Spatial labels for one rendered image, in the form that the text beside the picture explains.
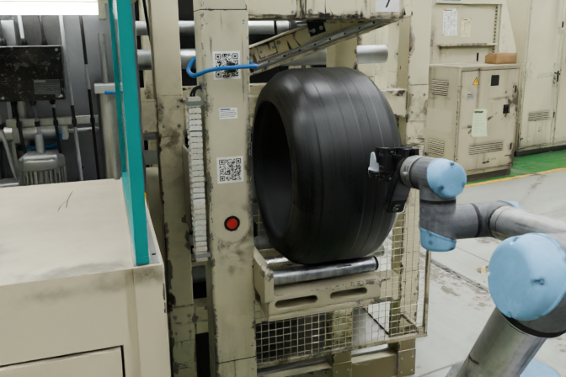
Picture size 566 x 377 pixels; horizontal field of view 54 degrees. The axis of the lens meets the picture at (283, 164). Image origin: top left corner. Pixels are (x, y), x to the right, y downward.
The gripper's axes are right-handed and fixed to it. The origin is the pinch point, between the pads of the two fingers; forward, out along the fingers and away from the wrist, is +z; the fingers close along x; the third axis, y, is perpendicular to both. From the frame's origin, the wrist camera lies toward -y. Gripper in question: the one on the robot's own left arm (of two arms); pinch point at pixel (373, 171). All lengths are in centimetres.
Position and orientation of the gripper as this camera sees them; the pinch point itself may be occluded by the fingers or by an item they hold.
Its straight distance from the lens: 147.8
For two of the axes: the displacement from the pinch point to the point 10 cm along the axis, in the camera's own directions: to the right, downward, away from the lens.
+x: -9.5, 0.8, -2.9
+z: -3.0, -1.0, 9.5
